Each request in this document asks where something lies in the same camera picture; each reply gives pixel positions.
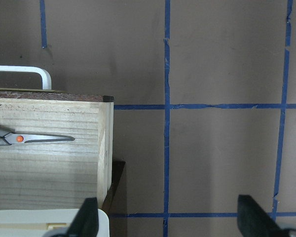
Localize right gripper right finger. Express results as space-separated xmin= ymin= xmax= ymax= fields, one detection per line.
xmin=237 ymin=195 xmax=290 ymax=237

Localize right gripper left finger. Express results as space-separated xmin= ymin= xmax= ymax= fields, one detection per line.
xmin=66 ymin=197 xmax=99 ymax=237

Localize dark brown cabinet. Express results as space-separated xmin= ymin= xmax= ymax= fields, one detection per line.
xmin=102 ymin=160 xmax=128 ymax=237

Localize wooden drawer with white handle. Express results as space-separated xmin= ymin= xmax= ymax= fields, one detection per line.
xmin=0 ymin=65 xmax=115 ymax=211

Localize orange grey scissors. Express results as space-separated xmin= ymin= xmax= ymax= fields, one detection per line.
xmin=0 ymin=124 xmax=75 ymax=147

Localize cream plastic tray lid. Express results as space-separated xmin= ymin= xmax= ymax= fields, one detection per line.
xmin=0 ymin=208 xmax=111 ymax=237

